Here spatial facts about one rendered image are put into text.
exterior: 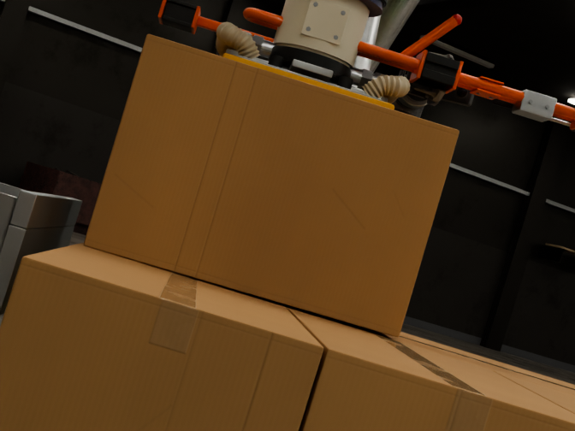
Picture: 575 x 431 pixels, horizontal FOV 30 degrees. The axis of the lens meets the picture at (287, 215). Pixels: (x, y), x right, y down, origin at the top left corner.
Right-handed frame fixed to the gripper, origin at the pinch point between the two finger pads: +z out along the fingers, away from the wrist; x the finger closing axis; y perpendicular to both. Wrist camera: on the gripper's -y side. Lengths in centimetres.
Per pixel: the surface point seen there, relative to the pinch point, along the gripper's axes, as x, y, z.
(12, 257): -58, 67, 35
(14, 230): -54, 68, 35
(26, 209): -50, 67, 35
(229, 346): -58, 31, 80
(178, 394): -65, 36, 80
